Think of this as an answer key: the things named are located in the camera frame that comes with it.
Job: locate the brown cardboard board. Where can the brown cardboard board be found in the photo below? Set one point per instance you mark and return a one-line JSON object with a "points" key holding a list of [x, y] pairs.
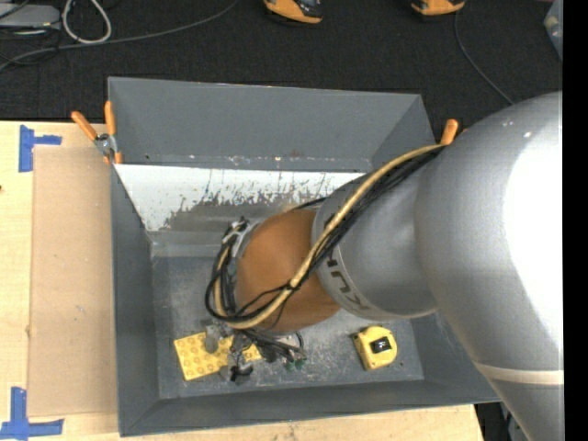
{"points": [[69, 283]]}

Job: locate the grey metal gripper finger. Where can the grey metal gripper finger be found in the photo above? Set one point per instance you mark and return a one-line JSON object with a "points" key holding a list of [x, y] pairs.
{"points": [[235, 374], [211, 339]]}

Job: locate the yellow tape measure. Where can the yellow tape measure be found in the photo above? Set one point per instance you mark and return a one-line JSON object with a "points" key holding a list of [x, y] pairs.
{"points": [[367, 354]]}

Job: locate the yellow studded toy plate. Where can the yellow studded toy plate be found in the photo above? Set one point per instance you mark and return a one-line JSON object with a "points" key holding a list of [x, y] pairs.
{"points": [[195, 358]]}

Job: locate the grey metal bin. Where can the grey metal bin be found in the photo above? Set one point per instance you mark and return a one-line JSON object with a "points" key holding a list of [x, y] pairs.
{"points": [[257, 122]]}

